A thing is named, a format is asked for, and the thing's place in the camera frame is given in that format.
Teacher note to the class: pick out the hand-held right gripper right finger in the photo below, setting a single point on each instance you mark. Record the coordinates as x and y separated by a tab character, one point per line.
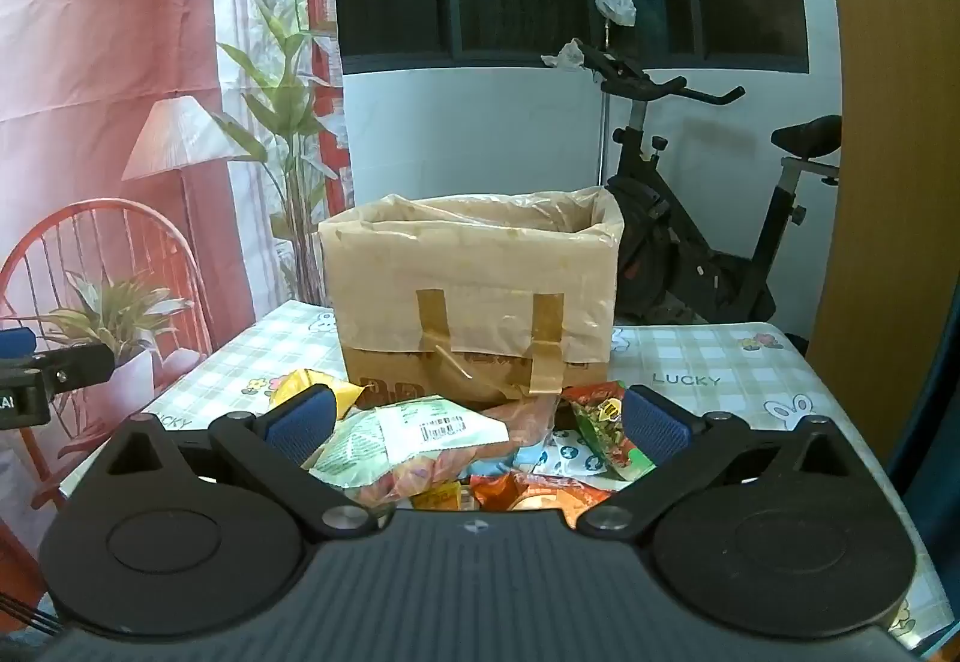
657	428

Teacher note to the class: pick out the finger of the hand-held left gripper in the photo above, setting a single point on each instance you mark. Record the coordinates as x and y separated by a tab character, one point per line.
15	339
75	366

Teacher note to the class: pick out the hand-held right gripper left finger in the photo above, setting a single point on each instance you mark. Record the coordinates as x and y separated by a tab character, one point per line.
301	420

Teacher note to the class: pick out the yellow snack packet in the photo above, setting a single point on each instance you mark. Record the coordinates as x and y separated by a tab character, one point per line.
341	393

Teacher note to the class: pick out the cardboard box with plastic liner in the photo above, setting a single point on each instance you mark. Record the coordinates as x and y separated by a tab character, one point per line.
465	287

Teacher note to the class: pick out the red green snack packet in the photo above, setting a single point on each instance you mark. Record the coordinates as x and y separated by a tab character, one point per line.
604	437

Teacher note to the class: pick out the checkered tablecloth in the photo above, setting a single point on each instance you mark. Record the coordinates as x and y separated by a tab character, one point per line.
712	362

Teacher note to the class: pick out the white blue patterned snack packet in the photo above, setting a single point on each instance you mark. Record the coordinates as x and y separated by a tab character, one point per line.
566	459

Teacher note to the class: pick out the white green barcode snack packet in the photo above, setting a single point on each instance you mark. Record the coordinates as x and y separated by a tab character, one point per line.
397	444

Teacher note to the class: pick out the pink snack packet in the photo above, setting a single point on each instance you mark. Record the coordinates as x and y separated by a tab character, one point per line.
525	422

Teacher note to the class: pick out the orange snack packet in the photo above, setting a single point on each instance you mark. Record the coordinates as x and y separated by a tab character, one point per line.
525	495

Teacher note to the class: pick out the black exercise bike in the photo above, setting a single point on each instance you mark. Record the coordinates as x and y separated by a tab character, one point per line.
720	257

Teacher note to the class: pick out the printed backdrop cloth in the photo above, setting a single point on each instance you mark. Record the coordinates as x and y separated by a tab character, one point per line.
112	69

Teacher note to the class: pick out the wooden door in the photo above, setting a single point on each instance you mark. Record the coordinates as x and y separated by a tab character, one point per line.
892	144

